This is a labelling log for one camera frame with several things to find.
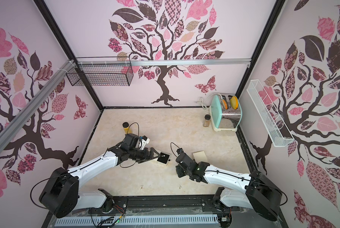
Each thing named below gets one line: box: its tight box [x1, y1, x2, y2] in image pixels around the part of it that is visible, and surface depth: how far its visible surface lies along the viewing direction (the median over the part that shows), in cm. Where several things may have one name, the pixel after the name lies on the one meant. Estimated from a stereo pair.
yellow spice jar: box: [122, 121, 132, 134], surface depth 100 cm
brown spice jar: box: [202, 114, 211, 127], surface depth 105 cm
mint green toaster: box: [209, 93, 243, 133], surface depth 100 cm
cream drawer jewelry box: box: [156, 151, 171, 165], surface depth 90 cm
